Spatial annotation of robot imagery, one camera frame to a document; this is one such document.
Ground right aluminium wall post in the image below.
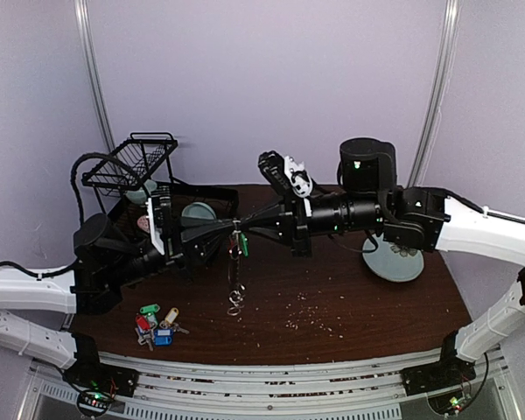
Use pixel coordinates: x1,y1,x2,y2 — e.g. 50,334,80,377
407,0,461,187

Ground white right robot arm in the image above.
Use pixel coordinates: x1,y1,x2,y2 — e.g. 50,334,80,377
232,137,525,387

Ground silver keys bunch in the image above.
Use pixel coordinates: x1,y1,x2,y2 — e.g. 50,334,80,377
135,323,190,351

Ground light blue bowl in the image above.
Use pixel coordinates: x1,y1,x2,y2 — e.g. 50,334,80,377
180,201,217,228

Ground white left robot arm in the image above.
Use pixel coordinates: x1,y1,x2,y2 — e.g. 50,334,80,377
0,213,235,389

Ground black wire dish rack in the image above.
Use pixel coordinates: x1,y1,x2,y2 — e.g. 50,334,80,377
81,131,239,242

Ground green key tag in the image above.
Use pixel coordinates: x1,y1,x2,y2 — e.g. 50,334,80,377
238,233,249,257
140,304,160,315

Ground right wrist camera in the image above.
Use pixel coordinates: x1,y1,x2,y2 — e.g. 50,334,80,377
256,150,320,218

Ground celadon green bowl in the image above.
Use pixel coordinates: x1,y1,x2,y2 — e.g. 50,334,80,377
124,179,158,206

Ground aluminium wall post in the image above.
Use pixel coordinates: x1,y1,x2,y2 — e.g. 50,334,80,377
73,0,116,151
407,0,461,187

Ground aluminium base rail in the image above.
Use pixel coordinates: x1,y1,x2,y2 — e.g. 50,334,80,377
25,349,517,420

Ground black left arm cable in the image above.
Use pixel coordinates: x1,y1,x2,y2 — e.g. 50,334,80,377
0,150,154,281

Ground red patterned bowl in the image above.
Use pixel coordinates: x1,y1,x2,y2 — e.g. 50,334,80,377
136,214,151,233

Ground left aluminium wall post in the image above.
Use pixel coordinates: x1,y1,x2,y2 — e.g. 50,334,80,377
73,0,116,151

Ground light blue flower plate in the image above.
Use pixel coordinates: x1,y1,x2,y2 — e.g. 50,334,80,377
362,236,424,283

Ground blue key tag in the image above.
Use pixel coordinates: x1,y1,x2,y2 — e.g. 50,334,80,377
154,329,174,347

